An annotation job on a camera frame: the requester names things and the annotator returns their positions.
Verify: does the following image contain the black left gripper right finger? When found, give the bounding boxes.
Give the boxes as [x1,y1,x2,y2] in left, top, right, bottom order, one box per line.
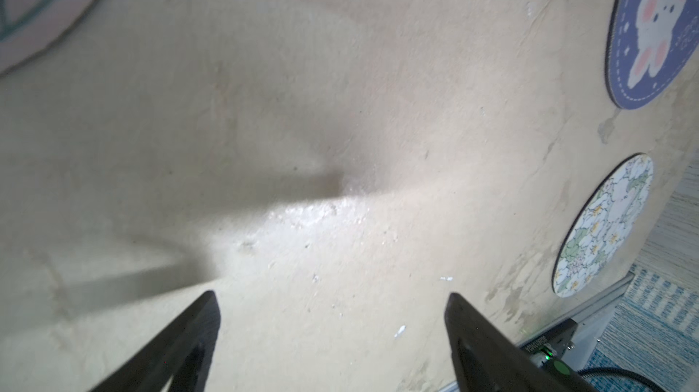
[444,293,595,392]

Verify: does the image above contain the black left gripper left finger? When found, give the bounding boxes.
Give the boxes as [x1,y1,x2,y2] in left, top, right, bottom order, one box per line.
[93,290,221,391]

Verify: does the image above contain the white green floral coaster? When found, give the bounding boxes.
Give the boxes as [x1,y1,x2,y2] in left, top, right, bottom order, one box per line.
[552,154,655,298]

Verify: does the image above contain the purple space bunny coaster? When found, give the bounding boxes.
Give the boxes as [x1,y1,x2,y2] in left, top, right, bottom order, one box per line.
[605,0,698,110]

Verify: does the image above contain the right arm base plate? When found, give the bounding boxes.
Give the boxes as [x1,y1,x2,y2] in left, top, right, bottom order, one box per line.
[520,318,578,379]

